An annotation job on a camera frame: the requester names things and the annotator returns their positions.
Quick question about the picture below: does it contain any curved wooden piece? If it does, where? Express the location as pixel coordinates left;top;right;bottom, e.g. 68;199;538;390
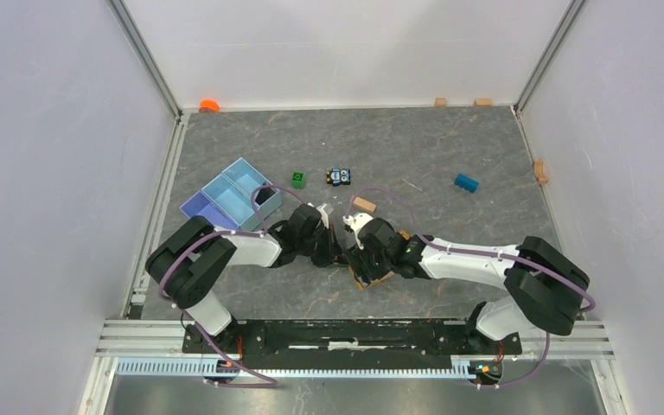
533;160;549;186

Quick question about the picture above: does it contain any small wooden block right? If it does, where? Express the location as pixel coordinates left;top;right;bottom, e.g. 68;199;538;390
474;98;493;106

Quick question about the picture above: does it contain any orange round cap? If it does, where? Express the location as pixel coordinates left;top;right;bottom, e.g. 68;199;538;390
198;99;220;112

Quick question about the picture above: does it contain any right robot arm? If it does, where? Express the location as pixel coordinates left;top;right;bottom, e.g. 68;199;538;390
343;213;594;353

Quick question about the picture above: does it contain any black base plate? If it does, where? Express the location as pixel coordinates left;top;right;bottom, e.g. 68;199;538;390
214;318;522;370

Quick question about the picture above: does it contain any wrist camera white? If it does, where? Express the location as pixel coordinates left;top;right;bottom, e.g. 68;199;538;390
316;203;334;227
342;212;374;236

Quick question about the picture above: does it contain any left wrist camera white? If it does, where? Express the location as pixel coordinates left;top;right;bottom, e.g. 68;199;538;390
316;203;334;227

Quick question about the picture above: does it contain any orange card holder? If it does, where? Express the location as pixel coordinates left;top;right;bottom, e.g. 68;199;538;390
348;228;412;292

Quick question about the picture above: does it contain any aluminium frame rail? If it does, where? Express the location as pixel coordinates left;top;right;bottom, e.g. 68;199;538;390
95;320;616;361

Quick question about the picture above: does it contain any small toy car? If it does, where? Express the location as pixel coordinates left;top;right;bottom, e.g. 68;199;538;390
326;168;351;186

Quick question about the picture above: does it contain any green toy brick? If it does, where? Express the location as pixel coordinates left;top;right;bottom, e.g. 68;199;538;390
290;171;306;189

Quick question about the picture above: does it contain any blue toy brick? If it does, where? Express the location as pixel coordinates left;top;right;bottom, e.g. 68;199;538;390
454;174;479;194

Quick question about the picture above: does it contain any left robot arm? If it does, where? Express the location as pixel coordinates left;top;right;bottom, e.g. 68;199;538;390
144;203;343;353

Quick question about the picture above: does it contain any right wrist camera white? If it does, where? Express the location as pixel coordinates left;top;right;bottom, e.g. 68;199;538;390
342;212;374;236

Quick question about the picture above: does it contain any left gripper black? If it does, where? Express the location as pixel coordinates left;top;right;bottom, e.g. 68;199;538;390
297;223;347;267

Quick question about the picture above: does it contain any light blue cable duct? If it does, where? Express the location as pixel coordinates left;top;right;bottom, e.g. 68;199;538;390
115;357;476;380

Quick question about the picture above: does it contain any blue three-compartment tray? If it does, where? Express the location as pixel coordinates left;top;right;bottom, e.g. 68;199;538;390
180;157;282;231

